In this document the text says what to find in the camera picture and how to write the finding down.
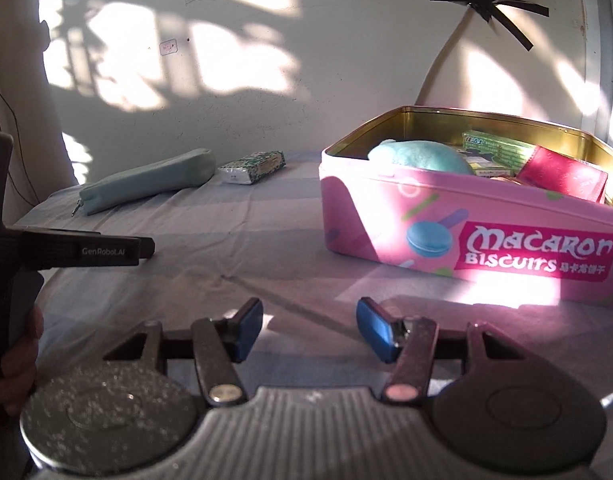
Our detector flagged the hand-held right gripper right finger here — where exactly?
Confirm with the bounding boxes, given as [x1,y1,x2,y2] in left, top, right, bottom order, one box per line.
[356,297,530,404]

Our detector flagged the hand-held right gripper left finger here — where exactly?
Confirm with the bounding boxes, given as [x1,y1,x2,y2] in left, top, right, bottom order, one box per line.
[102,297,264,407]

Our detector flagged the pink biscuit tin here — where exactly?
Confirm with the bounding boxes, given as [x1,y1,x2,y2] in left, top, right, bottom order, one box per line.
[319,105,613,313]

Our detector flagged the teal plush toy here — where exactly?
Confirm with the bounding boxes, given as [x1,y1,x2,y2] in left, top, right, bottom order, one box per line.
[367,139,475,177]

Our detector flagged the green box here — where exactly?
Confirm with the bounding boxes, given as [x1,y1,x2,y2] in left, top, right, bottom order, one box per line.
[461,130,538,179]

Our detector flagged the red box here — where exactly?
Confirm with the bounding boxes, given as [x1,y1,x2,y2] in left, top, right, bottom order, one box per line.
[515,145,609,205]

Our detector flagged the person's left hand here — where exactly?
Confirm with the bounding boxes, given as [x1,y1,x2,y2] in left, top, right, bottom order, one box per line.
[0,307,44,416]

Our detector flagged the teal pencil case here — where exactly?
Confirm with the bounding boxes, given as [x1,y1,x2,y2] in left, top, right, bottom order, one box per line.
[72,148,217,217]

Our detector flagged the green patterned packet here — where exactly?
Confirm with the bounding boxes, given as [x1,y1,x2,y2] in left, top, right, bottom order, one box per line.
[217,150,287,186]

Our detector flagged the black tape cross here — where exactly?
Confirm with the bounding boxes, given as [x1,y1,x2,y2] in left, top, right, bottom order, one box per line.
[429,0,550,52]

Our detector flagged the white cable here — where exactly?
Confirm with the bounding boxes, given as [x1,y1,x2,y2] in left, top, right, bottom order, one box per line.
[415,7,470,107]

